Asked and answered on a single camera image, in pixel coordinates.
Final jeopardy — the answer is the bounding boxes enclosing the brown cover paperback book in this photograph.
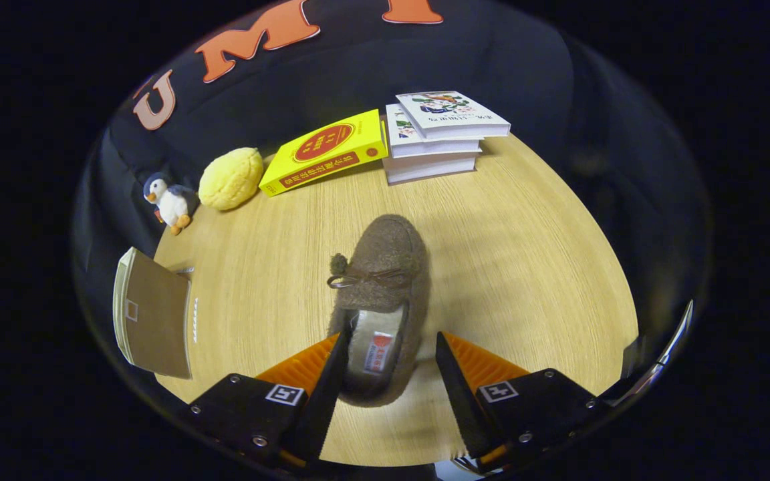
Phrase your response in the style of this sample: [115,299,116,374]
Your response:
[382,152,479,185]

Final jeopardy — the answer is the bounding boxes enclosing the penguin plush toy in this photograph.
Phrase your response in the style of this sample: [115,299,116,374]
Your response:
[142,172,197,236]

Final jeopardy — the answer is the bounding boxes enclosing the silver metal bar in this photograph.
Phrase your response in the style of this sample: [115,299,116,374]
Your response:
[609,299,694,408]

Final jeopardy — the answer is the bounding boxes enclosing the white illustrated paperback book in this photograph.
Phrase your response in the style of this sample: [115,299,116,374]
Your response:
[385,104,483,159]
[396,91,511,141]

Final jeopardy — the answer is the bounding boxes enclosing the brown fuzzy slipper shoe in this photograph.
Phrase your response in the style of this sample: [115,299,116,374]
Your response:
[327,214,431,408]

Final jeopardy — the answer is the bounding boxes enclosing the yellow bread shaped toy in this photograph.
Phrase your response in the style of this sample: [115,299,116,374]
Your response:
[198,147,265,212]

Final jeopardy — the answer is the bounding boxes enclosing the yellow book with red label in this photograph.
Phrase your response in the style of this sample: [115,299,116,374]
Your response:
[259,109,389,197]

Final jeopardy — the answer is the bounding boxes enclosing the brown fabric storage box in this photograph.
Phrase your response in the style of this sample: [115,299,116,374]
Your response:
[112,247,193,380]

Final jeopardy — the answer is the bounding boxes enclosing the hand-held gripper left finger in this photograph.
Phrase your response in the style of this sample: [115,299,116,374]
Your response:
[188,332,350,468]

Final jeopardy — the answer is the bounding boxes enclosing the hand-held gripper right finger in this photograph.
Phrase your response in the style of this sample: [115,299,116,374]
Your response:
[435,331,610,468]

